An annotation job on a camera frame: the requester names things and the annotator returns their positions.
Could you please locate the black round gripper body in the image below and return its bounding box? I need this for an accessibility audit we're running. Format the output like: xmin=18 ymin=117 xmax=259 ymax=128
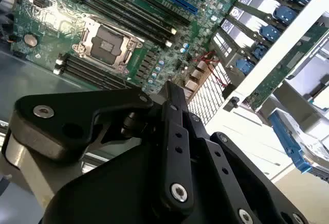
xmin=41 ymin=130 xmax=220 ymax=224

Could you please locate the green graphics card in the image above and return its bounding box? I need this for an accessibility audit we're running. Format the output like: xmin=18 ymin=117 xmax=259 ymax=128
xmin=246 ymin=25 xmax=329 ymax=111

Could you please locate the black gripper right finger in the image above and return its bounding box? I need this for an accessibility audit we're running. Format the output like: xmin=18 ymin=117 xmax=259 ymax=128
xmin=179 ymin=84 xmax=310 ymax=224

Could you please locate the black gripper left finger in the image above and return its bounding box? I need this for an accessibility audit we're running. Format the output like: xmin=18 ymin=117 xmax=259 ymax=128
xmin=5 ymin=81 xmax=195 ymax=218

